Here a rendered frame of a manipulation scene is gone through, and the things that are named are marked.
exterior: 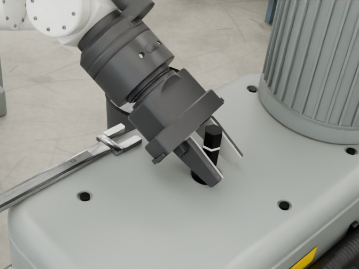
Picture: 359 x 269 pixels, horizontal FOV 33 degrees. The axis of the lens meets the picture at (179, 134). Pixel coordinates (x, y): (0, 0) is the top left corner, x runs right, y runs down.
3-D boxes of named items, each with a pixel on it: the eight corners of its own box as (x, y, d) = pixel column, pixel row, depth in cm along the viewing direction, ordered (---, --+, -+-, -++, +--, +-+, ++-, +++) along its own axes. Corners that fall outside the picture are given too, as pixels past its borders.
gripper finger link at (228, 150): (244, 156, 72) (208, 117, 72) (228, 167, 74) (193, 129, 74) (250, 149, 73) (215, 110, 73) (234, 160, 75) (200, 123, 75)
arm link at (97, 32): (77, 90, 67) (7, 13, 67) (112, 76, 77) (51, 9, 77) (148, 18, 63) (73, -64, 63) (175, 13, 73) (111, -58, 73)
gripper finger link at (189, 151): (211, 186, 71) (175, 147, 71) (227, 175, 69) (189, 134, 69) (204, 194, 70) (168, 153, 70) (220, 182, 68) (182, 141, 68)
